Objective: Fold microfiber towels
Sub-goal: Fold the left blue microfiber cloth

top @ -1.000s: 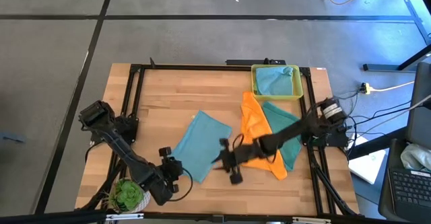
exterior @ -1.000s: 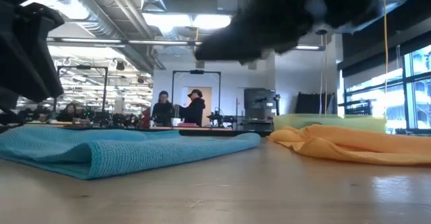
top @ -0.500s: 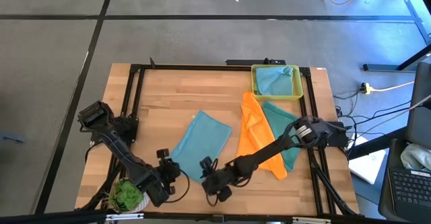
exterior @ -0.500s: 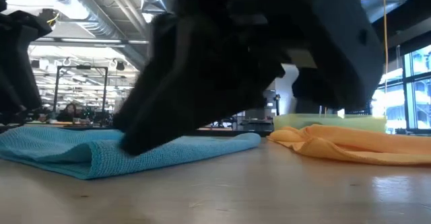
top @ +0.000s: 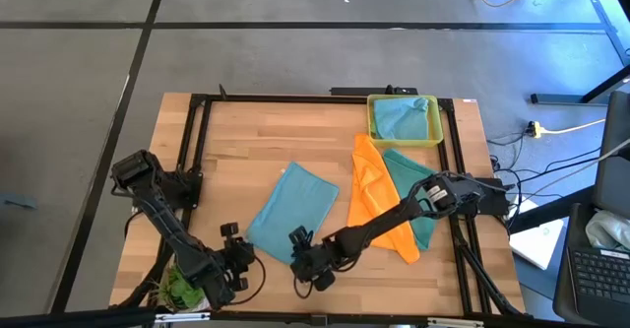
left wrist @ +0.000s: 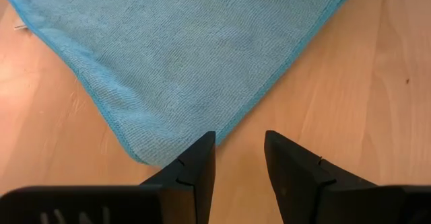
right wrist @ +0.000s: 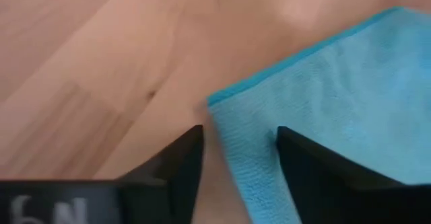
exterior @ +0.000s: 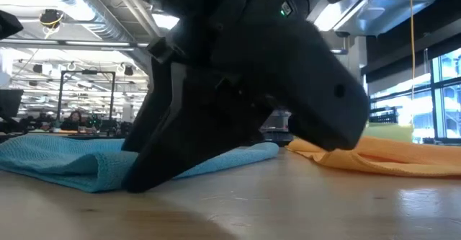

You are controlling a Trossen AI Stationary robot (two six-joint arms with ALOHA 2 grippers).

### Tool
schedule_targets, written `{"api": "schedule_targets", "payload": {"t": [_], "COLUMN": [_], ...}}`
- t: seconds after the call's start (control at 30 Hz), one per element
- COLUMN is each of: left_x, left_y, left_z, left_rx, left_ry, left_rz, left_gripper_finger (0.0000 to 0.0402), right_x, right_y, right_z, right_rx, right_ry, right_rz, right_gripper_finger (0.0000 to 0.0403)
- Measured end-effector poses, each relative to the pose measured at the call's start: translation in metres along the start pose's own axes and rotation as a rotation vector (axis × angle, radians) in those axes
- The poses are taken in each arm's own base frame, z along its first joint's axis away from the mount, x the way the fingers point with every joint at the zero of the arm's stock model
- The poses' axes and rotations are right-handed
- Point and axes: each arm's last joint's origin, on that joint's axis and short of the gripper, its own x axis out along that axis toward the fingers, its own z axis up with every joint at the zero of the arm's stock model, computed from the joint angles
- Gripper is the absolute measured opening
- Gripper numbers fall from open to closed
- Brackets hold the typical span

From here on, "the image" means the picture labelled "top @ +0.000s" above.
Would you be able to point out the black diagonal bar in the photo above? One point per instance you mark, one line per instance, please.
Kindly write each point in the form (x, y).
(551, 211)

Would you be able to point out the pale crumpled cloth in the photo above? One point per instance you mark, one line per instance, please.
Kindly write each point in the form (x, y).
(608, 229)

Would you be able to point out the white flat box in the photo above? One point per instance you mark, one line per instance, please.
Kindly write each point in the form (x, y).
(536, 244)

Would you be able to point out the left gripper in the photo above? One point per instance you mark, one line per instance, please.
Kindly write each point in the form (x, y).
(233, 259)

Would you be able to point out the black aluminium table frame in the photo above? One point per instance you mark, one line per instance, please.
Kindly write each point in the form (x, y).
(295, 99)

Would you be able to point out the silver metal bracket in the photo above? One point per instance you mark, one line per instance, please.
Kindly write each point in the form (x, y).
(455, 323)
(182, 317)

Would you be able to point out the grey metal bar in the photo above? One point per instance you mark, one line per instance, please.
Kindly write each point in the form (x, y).
(606, 20)

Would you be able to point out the black horizontal beam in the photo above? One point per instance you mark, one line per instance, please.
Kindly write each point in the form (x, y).
(74, 318)

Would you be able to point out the green microfiber towel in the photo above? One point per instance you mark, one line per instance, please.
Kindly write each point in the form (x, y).
(373, 132)

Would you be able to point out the yellow plastic tray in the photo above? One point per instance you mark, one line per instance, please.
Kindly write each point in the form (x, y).
(406, 144)

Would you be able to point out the dark flat scrap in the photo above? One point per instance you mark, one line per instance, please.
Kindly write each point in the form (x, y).
(19, 204)

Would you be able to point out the succulent in white pot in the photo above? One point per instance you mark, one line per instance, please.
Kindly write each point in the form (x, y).
(184, 293)

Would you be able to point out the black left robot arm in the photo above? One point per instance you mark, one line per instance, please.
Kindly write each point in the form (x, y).
(162, 210)

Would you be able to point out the black laptop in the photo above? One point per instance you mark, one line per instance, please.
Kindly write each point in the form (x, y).
(598, 279)

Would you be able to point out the black desk leg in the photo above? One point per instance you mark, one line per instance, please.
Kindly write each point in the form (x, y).
(610, 83)

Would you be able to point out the blue microfiber towel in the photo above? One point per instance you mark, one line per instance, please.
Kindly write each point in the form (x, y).
(295, 205)
(401, 118)

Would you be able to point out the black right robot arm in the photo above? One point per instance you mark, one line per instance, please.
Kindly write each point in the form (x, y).
(374, 224)

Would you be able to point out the teal microfiber towel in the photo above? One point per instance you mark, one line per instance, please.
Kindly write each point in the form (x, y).
(403, 170)

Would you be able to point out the orange microfiber towel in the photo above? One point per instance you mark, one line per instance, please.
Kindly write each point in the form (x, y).
(369, 190)

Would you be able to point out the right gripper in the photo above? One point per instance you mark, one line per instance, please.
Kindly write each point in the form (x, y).
(320, 266)

